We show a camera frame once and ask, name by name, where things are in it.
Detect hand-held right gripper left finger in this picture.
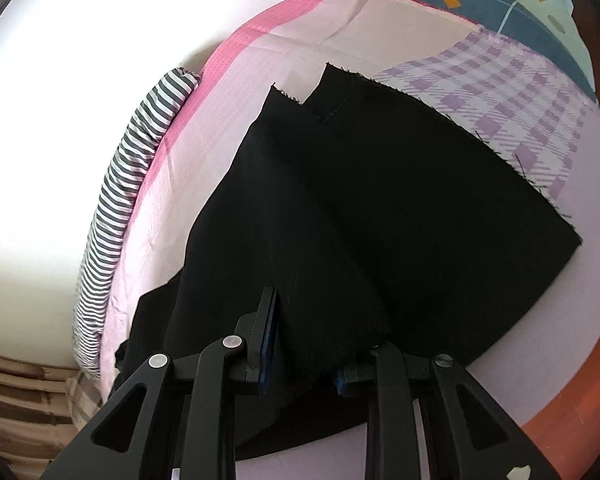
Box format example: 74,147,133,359
40,286,281,480

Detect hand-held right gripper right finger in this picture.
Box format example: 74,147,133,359
330,342,576,480

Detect black pants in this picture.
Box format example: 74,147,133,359
114,62,582,461

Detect grey plaid cloth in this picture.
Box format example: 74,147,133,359
65,375,106,441

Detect grey white striped pillow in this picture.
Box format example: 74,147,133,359
72,66,201,381

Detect pink and purple plaid bedsheet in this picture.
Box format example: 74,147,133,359
100,0,600,480

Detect reddish wooden bed frame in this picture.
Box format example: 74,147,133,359
522,0,600,480

